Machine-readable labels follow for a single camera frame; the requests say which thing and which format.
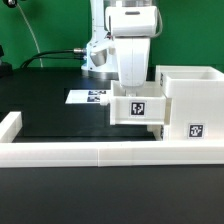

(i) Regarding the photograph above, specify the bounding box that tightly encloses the white drawer housing box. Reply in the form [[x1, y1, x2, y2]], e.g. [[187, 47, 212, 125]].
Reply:
[[155, 65, 224, 141]]

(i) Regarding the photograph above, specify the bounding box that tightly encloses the white front drawer box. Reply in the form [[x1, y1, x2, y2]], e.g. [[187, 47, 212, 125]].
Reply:
[[147, 125, 164, 141]]

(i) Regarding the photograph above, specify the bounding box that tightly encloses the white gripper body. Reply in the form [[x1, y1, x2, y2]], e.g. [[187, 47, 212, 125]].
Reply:
[[105, 6, 158, 88]]

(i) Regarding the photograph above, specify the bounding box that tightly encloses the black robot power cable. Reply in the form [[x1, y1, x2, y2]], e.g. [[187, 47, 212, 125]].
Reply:
[[19, 48, 88, 69]]

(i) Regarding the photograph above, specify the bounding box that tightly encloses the white U-shaped fence frame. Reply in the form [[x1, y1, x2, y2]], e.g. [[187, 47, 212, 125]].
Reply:
[[0, 112, 224, 168]]

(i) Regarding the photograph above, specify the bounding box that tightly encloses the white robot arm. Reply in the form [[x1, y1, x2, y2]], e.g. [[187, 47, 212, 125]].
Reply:
[[82, 0, 163, 89]]

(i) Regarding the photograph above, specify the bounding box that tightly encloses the white marker tag plate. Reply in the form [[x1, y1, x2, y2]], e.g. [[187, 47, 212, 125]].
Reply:
[[65, 90, 109, 104]]

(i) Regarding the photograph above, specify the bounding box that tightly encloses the white thin cable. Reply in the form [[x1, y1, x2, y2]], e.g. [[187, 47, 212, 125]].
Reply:
[[14, 0, 44, 68]]

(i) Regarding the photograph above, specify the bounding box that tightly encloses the black device at left edge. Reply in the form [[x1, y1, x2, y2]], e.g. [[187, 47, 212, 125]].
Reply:
[[0, 45, 13, 78]]

